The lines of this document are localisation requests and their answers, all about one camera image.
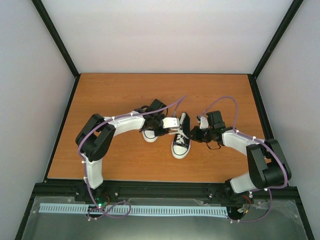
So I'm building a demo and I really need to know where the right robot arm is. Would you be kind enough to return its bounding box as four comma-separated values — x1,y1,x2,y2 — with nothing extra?
190,110,292,202

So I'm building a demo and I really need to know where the black frame post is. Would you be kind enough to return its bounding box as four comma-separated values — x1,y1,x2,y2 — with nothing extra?
251,0,305,79
31,0,81,79

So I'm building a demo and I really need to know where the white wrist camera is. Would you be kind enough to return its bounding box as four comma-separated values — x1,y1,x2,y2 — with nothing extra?
196,115,209,130
162,117,180,129

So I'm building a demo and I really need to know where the left black frame post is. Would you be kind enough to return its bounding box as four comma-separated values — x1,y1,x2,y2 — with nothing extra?
31,0,81,79

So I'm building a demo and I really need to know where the white slotted cable duct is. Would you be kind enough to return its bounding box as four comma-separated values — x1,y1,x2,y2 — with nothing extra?
38,203,228,218

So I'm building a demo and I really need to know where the black sneaker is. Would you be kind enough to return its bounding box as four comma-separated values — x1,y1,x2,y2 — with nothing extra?
171,112,191,159
142,129,158,143

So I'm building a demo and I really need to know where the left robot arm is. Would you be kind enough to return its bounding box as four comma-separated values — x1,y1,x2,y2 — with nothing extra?
75,106,180,202

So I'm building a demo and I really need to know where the purple cable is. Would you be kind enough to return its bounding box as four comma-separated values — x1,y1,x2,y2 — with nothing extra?
204,96,290,224
77,94,188,221

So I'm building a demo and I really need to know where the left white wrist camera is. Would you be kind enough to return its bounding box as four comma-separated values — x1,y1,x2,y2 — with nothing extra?
162,117,180,129

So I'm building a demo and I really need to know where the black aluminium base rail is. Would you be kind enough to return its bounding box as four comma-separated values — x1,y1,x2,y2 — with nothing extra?
32,181,300,203

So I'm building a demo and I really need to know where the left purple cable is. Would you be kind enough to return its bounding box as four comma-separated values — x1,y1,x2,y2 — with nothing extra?
77,94,188,221

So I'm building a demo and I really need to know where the right black frame post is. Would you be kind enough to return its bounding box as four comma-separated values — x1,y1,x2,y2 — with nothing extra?
251,0,305,79

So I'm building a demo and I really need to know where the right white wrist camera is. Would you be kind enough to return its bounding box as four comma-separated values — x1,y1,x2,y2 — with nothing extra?
196,115,209,130

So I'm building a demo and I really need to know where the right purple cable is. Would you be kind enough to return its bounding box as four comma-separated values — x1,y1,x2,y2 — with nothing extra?
204,96,290,224

